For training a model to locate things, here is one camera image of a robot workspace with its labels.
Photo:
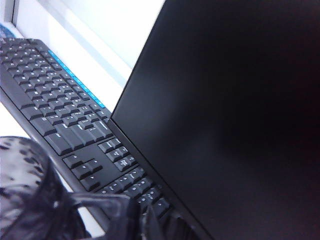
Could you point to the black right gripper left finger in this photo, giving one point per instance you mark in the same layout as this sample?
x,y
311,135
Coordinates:
x,y
126,222

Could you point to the black textured glass cup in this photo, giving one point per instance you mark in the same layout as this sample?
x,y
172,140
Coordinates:
x,y
20,175

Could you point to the black computer monitor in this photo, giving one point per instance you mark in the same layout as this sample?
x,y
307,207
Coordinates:
x,y
225,100

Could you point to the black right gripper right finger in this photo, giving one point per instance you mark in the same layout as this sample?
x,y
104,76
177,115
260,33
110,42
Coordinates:
x,y
170,228

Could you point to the black computer keyboard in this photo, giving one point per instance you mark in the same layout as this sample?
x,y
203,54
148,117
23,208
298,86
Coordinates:
x,y
75,112

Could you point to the blue white patterned object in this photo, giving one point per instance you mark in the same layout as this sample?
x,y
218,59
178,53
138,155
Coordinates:
x,y
6,31

